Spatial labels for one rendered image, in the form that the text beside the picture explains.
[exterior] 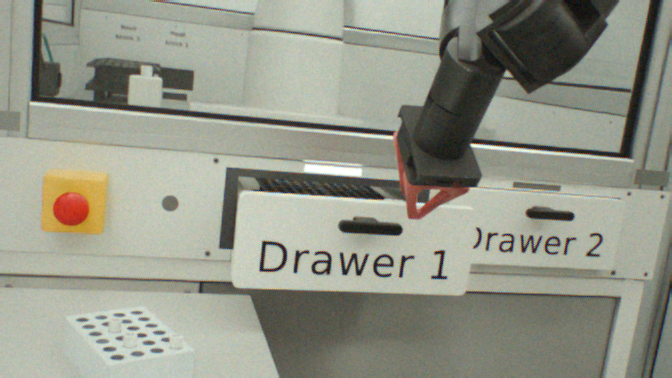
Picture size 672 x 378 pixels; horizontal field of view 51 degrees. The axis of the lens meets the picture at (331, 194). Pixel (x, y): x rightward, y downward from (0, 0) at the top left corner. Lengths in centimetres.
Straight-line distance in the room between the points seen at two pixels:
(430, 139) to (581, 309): 60
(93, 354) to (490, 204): 59
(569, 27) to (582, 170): 53
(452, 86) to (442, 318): 53
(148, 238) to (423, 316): 42
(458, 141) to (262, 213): 24
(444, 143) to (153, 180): 42
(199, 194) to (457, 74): 44
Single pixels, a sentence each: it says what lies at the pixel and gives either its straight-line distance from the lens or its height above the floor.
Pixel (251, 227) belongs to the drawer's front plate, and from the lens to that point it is 78.
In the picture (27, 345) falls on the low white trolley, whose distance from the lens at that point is 80.
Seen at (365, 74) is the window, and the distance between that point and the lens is 97.
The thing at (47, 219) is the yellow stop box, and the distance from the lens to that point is 91.
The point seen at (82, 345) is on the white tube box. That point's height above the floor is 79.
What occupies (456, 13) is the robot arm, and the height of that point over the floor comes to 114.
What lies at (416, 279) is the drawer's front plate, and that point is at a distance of 85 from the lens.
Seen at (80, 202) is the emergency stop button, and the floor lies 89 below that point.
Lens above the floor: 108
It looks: 11 degrees down
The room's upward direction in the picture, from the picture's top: 7 degrees clockwise
